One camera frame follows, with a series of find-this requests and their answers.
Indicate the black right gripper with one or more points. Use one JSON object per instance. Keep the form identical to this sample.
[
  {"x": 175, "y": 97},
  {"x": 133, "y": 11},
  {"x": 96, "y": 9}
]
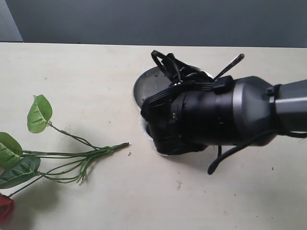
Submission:
[{"x": 163, "y": 115}]

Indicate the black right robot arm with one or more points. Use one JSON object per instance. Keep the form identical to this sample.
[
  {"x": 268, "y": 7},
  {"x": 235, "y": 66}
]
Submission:
[{"x": 192, "y": 115}]

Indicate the round stainless steel plate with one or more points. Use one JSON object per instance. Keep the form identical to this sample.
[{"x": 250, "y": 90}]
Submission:
[{"x": 154, "y": 80}]

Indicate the artificial anthurium plant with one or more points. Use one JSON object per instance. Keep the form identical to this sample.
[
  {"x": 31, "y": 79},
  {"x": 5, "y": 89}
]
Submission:
[{"x": 21, "y": 166}]

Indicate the small metal spork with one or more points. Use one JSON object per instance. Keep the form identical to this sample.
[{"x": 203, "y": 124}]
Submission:
[{"x": 233, "y": 63}]

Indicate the white scalloped plastic pot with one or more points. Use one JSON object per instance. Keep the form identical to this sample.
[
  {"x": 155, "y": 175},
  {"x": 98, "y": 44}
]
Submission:
[{"x": 146, "y": 131}]

